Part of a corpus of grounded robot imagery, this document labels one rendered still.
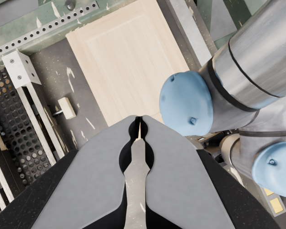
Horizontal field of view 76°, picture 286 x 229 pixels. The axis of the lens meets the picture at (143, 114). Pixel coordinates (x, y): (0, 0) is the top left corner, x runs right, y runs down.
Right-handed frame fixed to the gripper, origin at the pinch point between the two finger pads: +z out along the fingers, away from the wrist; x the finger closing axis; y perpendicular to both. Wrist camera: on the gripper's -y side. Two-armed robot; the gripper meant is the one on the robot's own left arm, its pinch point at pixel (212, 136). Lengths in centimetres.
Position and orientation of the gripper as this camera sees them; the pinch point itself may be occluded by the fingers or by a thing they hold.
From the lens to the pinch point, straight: 63.6
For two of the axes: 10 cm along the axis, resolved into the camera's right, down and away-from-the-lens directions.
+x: 4.5, 8.9, -0.1
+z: 0.1, 0.1, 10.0
